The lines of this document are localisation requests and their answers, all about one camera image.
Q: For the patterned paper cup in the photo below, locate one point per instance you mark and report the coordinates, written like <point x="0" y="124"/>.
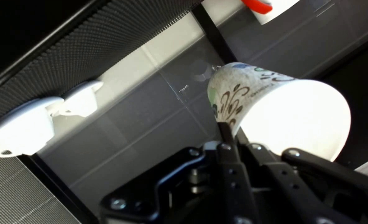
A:
<point x="284" y="112"/>

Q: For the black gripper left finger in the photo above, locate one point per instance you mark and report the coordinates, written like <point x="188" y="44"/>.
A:
<point x="179" y="187"/>

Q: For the red and white container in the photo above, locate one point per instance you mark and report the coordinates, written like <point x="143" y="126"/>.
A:
<point x="266" y="8"/>

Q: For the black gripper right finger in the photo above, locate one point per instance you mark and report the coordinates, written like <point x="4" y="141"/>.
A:
<point x="325" y="191"/>

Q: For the small white plastic fixture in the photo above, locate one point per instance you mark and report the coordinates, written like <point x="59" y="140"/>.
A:
<point x="82" y="100"/>

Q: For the large white plastic fixture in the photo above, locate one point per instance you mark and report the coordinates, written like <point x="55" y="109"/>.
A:
<point x="23" y="129"/>

